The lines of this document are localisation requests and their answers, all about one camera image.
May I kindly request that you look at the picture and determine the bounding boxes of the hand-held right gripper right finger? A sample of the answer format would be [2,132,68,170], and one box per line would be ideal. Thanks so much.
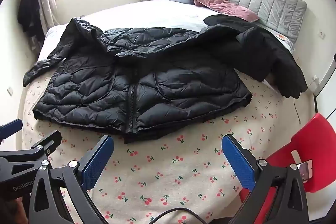
[221,134,309,224]

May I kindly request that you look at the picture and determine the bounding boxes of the black quilted puffer jacket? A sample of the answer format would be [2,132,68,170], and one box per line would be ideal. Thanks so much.
[23,17,253,145]

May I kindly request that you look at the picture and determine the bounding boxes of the black cable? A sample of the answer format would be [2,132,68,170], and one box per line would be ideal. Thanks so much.
[146,207,232,224]

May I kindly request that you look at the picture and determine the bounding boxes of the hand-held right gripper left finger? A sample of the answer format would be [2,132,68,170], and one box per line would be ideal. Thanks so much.
[28,134,115,224]

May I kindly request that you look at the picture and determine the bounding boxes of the red plastic chair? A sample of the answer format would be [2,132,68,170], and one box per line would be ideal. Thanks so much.
[239,112,336,224]

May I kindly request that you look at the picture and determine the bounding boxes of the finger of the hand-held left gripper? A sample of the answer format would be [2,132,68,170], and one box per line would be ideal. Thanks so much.
[0,118,23,140]
[0,130,63,170]

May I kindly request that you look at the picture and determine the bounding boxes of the dark hanging clothes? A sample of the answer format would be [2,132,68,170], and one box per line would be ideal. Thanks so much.
[17,0,46,43]

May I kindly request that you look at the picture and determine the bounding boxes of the black matte coat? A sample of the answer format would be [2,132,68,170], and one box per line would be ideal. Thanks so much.
[203,14,308,99]

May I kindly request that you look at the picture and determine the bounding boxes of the cherry print blanket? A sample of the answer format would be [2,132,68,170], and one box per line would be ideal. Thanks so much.
[21,70,315,224]

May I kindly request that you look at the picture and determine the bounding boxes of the smartphone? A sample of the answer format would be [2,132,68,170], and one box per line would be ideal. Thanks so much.
[297,160,314,183]

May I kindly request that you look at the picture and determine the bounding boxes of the thin dangling cord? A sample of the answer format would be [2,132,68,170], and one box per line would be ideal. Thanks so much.
[292,97,303,125]

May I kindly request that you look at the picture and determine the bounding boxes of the pale blue bed sheet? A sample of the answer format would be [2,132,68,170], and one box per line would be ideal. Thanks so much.
[38,0,294,62]

